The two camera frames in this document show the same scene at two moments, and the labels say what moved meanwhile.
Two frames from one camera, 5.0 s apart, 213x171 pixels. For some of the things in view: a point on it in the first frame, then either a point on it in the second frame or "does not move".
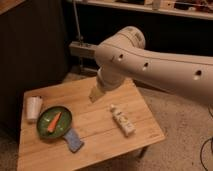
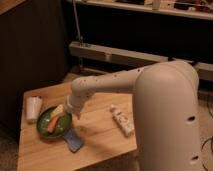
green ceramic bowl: (54, 122) does not move
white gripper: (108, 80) → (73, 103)
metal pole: (77, 21) does not move
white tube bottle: (123, 121) does not move
